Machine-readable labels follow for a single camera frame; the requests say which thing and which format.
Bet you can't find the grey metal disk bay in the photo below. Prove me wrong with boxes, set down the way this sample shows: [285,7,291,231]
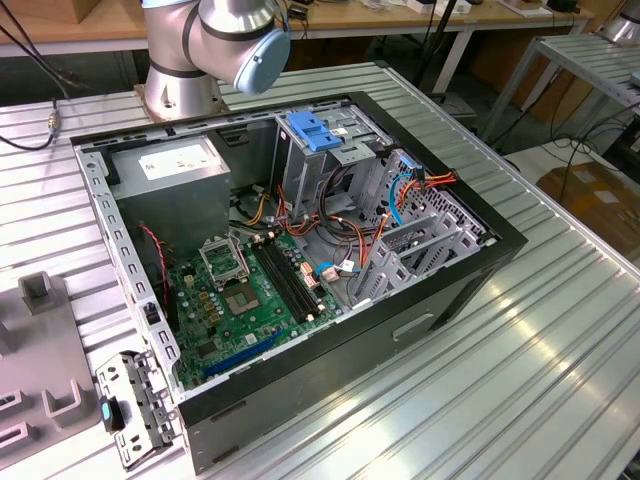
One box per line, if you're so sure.
[344,149,494,309]

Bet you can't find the black RAM slot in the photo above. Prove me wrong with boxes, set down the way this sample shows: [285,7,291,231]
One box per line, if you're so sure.
[268,237,323,314]
[262,239,317,317]
[256,241,312,320]
[251,242,307,323]

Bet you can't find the grey metal drive cage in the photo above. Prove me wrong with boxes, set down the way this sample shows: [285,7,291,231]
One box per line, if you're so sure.
[273,107,396,221]

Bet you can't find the CPU socket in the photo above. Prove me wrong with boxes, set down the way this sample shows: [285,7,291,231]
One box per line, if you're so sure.
[222,282,264,317]

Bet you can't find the metal socket cover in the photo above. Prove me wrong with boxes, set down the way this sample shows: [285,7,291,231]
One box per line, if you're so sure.
[198,233,250,287]

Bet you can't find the blue plastic drive latch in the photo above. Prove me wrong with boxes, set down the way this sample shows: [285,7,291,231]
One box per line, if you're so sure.
[287,110,345,154]

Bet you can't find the green motherboard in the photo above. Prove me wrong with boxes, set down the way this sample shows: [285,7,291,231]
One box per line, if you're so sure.
[167,232,346,391]

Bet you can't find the black PC case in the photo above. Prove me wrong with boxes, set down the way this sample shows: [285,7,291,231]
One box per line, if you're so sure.
[69,90,530,476]

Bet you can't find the blue expansion slot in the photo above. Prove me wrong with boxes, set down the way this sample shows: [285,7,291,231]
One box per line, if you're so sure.
[203,332,281,379]

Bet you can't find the grey power supply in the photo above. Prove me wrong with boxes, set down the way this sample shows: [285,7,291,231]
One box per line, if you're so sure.
[108,134,232,251]

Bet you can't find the black case fan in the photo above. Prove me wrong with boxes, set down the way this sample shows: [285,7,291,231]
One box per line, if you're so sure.
[135,219,180,334]

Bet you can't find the wooden workbench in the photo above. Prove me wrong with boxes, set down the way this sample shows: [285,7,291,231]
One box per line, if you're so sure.
[0,0,596,96]

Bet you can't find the brown cardboard box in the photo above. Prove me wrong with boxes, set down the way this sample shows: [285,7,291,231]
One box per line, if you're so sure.
[537,162,640,251]

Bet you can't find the black teal latch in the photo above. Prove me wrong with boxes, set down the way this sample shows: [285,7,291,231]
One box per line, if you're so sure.
[98,394,126,432]

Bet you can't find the grey parts rack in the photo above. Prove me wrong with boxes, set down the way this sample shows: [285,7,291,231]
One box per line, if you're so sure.
[0,269,101,461]

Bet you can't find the metal slat side table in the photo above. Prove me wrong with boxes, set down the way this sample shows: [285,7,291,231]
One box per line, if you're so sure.
[482,34,640,146]

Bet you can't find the blue data wire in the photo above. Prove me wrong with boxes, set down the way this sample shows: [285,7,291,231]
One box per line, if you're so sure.
[315,260,362,275]
[387,155,420,227]

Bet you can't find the red orange wire bundle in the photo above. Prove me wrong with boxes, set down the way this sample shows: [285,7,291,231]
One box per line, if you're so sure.
[274,184,381,271]

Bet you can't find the pink wire connector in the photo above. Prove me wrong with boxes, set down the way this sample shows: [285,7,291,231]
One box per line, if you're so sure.
[322,259,357,285]

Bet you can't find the yellow orange power wires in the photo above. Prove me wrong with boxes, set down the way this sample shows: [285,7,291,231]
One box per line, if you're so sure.
[239,192,269,226]

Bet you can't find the red fan wire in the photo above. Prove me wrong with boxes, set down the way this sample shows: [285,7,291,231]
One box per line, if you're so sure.
[137,223,171,301]

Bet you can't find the metal slot cover bracket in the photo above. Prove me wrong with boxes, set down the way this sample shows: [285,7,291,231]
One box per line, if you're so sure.
[94,349,181,474]

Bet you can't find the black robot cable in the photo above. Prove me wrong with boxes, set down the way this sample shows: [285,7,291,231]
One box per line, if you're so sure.
[0,0,84,151]

